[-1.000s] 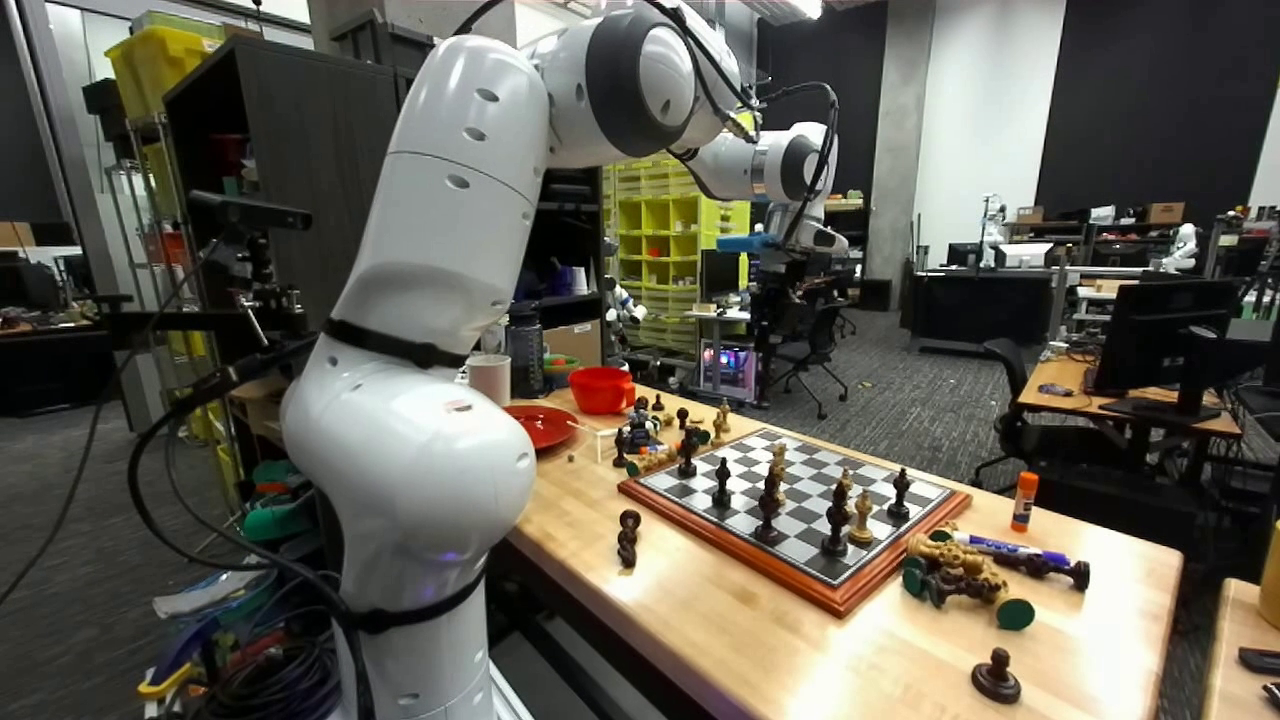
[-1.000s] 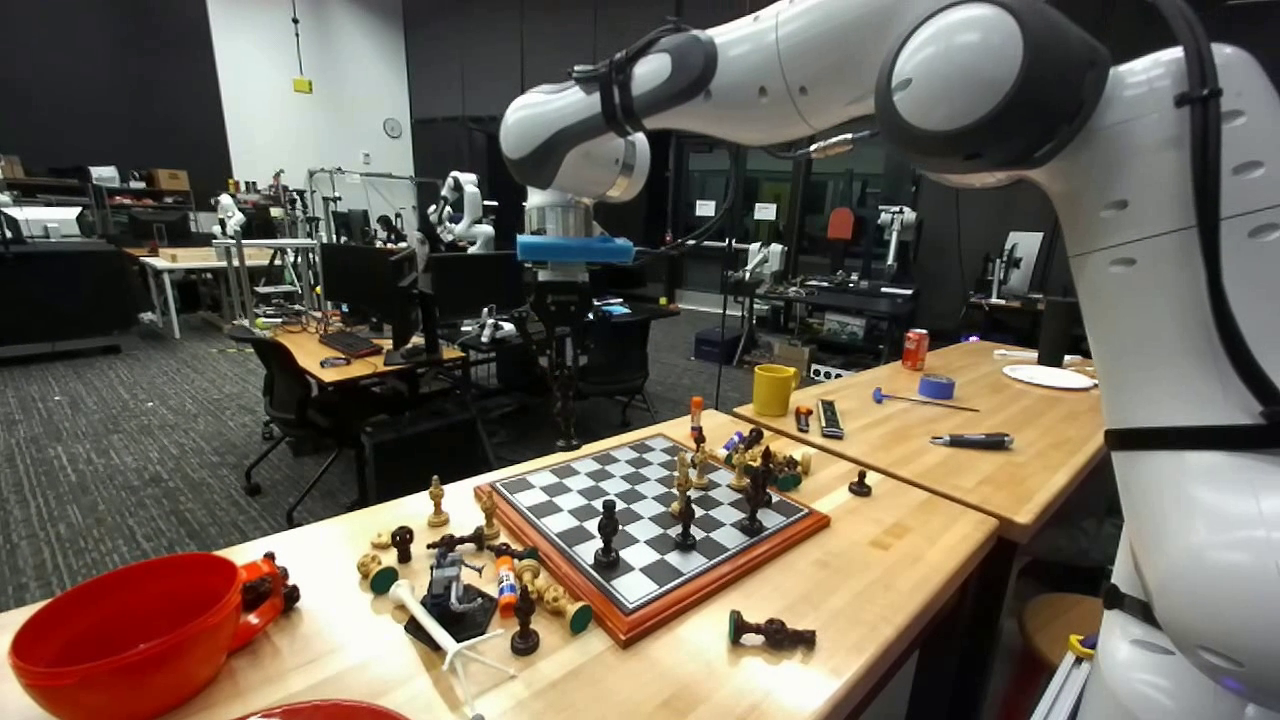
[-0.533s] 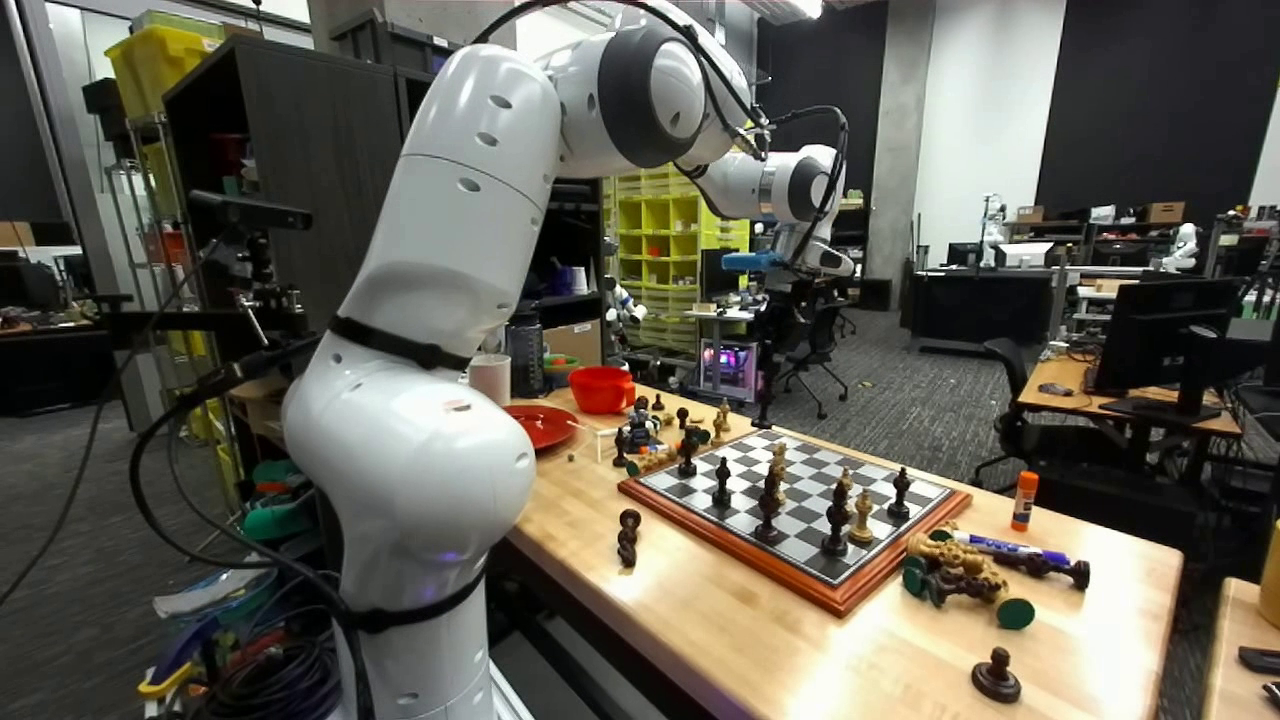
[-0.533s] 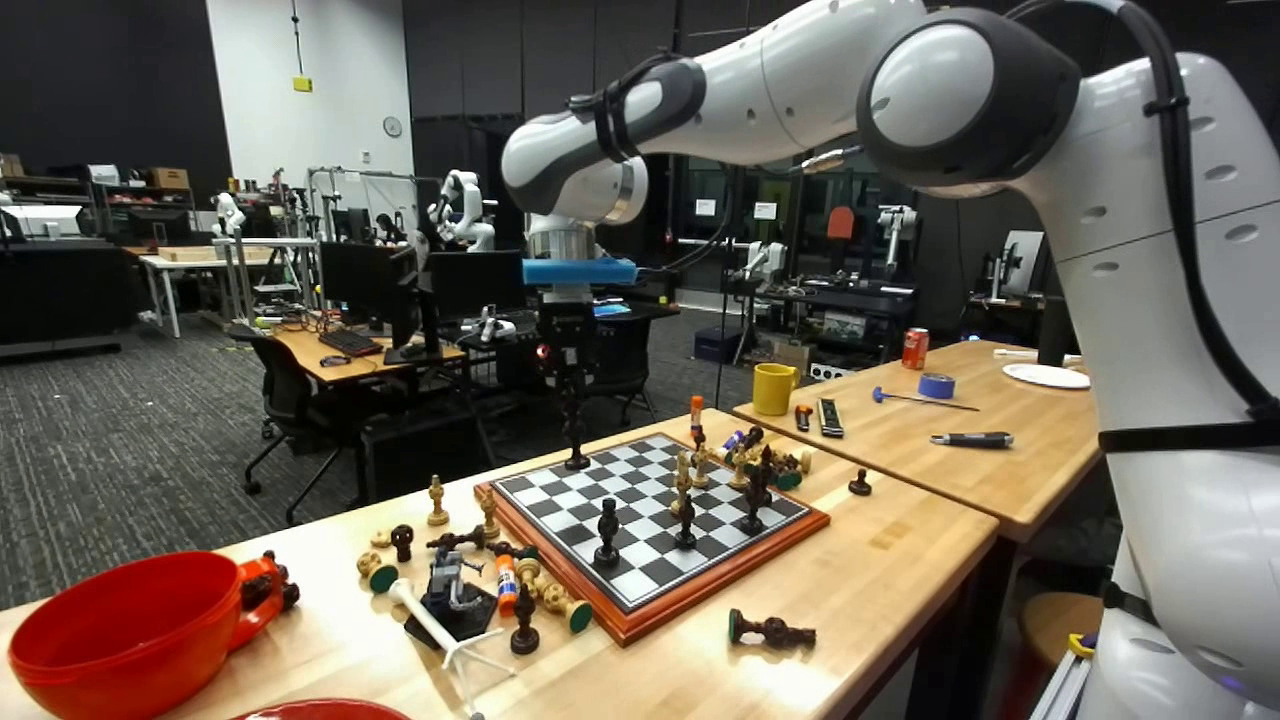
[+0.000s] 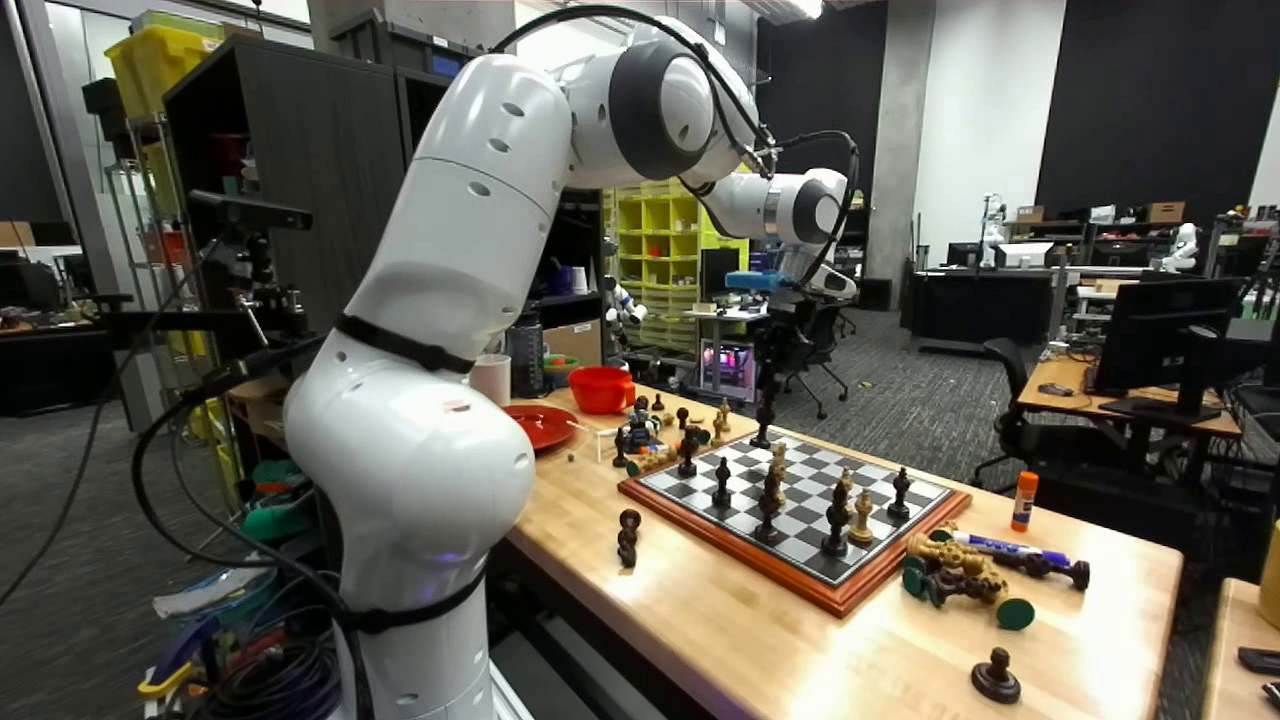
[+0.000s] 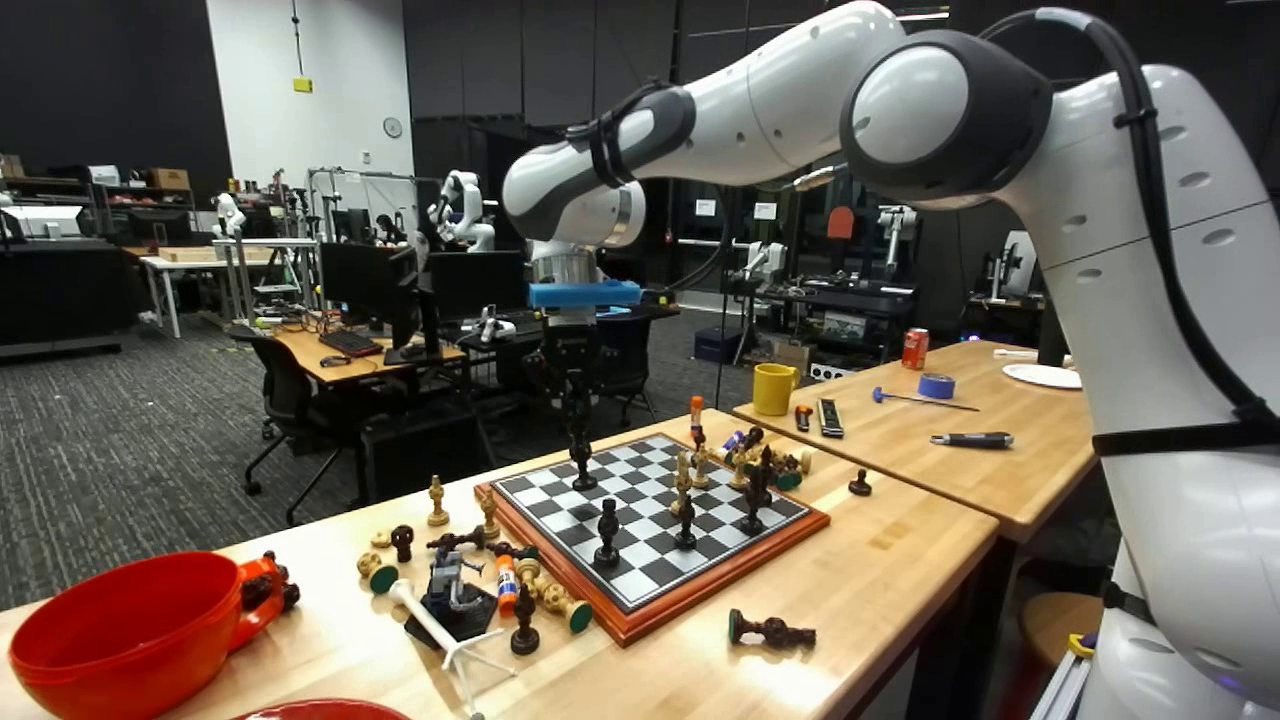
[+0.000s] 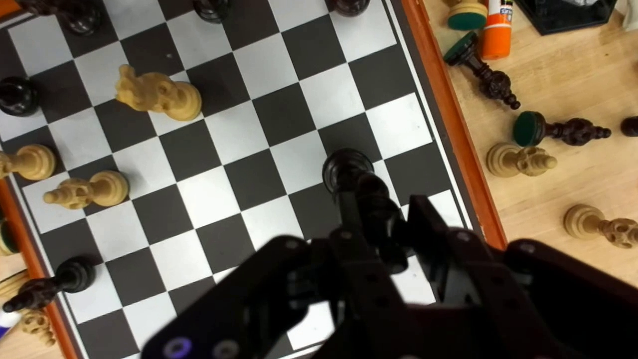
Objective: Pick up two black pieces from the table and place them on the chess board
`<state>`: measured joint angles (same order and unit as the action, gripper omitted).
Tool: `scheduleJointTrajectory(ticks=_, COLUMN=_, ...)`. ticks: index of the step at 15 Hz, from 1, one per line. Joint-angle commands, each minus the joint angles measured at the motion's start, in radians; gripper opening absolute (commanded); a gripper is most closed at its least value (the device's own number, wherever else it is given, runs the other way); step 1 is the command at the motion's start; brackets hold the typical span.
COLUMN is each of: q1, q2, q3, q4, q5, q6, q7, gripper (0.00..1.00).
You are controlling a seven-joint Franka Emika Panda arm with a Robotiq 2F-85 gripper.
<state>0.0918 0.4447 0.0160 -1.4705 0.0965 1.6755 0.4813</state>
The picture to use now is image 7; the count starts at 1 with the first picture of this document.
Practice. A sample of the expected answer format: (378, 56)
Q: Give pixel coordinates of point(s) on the cream chess knight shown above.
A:
(160, 92)

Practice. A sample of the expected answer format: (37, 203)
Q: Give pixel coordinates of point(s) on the black piece green felt base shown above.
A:
(565, 130)
(489, 76)

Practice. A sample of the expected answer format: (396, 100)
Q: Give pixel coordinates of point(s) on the black flat square box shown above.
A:
(565, 12)

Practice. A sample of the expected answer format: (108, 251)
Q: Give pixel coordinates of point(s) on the wooden chessboard with pieces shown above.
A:
(266, 66)

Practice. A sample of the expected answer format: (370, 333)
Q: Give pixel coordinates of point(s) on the cream piece green felt base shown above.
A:
(467, 12)

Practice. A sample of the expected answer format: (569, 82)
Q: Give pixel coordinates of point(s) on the black chess pawn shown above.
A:
(212, 6)

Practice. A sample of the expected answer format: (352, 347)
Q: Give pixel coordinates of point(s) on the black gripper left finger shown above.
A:
(366, 219)

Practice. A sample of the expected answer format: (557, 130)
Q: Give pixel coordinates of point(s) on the tall black chess piece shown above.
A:
(82, 18)
(17, 96)

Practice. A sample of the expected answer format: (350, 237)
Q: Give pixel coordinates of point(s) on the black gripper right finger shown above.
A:
(431, 225)

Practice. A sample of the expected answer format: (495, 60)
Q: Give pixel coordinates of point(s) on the tan chess piece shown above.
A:
(37, 325)

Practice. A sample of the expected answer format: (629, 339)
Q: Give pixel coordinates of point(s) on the cream chess piece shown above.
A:
(519, 159)
(599, 223)

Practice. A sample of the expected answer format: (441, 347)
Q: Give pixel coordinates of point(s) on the orange white glue stick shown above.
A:
(497, 30)

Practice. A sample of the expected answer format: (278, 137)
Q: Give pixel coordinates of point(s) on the cream chess pawn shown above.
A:
(31, 161)
(92, 189)

